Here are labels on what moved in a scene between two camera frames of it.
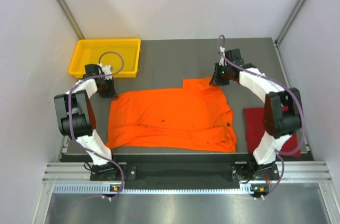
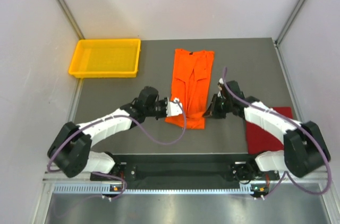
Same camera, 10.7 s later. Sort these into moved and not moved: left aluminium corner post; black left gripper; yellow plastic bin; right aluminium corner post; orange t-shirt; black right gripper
Moved: black right gripper; black left gripper; orange t-shirt
Not moved: left aluminium corner post; right aluminium corner post; yellow plastic bin
